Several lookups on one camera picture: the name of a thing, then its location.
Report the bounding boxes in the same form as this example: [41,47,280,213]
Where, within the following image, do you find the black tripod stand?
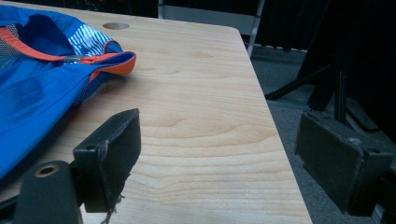
[264,46,382,133]

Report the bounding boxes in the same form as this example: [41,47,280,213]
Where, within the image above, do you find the blue and orange jacket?
[0,4,137,180]

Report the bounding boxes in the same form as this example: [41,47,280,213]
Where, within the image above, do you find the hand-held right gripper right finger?
[294,110,395,217]

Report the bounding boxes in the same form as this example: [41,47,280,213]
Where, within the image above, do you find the black curtain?
[255,0,396,144]

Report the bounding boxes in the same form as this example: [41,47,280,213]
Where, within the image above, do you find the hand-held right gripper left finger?
[72,107,142,214]

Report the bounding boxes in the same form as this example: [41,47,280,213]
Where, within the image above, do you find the metal frame stand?
[157,0,266,59]

